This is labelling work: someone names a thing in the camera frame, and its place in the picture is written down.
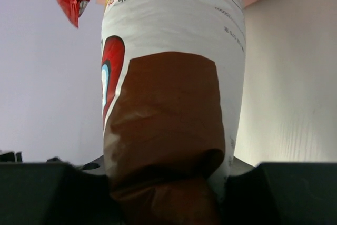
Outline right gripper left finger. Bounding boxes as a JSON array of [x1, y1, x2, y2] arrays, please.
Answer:
[[1, 155, 113, 224]]

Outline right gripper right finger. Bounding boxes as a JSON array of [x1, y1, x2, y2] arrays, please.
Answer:
[[221, 158, 336, 225]]

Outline brown chips bag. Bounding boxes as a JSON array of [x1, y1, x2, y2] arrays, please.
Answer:
[[101, 0, 246, 224]]

